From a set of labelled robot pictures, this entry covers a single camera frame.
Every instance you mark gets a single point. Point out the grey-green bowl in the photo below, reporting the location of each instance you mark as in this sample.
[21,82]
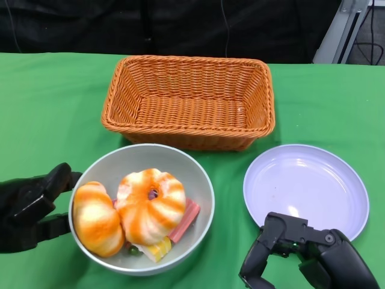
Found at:
[144,159]

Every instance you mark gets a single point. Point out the oval orange-striped bread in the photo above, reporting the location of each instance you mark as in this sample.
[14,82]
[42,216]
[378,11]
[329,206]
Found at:
[96,219]

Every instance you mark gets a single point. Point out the salmon pink cake slice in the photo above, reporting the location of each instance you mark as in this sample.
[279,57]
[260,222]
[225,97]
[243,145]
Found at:
[186,219]

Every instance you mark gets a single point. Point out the orange wicker basket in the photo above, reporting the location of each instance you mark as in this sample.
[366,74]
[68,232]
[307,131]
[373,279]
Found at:
[186,114]

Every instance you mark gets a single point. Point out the lilac round plate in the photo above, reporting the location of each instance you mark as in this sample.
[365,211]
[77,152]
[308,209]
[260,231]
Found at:
[300,183]

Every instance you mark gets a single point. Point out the yellow cake slice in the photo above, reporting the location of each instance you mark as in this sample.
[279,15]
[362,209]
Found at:
[159,248]

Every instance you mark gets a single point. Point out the aluminium frame post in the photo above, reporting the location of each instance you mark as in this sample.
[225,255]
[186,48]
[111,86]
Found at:
[337,36]

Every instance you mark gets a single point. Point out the green tablecloth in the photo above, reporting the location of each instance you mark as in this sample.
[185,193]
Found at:
[45,105]

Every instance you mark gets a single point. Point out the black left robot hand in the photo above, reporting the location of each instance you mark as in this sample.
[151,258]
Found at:
[21,204]

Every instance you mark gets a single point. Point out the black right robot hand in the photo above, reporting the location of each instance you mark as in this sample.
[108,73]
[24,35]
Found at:
[331,259]

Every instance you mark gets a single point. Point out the round orange-striped bread with hole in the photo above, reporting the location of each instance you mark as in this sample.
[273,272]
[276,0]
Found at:
[150,216]

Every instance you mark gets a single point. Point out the black backdrop curtain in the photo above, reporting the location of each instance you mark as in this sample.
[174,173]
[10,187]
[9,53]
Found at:
[90,24]

